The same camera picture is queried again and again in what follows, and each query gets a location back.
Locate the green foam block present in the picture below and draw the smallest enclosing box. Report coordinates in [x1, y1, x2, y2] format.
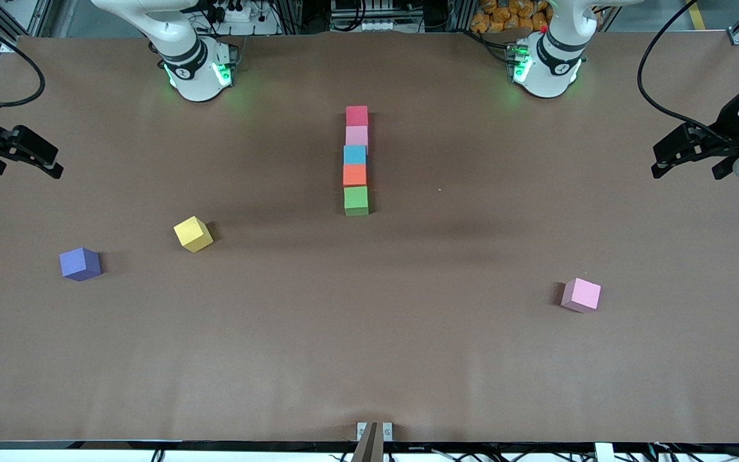
[344, 186, 370, 217]

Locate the tan mounting bar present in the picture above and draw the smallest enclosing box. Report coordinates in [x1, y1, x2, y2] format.
[352, 422, 380, 462]

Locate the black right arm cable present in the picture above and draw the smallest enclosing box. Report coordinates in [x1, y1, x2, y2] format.
[0, 13, 47, 108]

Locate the brown table cover sheet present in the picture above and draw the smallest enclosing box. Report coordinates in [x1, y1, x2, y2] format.
[0, 31, 739, 443]

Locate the yellow foam block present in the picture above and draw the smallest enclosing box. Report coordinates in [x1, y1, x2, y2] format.
[173, 216, 214, 253]

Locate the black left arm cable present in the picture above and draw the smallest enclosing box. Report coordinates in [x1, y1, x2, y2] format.
[637, 0, 739, 139]

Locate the purple foam block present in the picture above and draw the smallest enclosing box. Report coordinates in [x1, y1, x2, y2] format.
[59, 247, 102, 282]

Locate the white power strip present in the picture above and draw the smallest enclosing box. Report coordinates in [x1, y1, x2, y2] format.
[212, 0, 280, 36]

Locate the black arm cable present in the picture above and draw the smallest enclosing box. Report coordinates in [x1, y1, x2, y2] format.
[637, 0, 739, 139]
[0, 13, 47, 108]

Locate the orange snack packets pile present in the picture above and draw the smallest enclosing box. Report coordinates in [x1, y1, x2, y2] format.
[470, 0, 553, 34]

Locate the small metal bracket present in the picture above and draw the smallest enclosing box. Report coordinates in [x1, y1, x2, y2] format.
[357, 422, 393, 442]

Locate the white socket bar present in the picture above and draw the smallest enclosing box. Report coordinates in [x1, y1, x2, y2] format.
[331, 16, 388, 33]

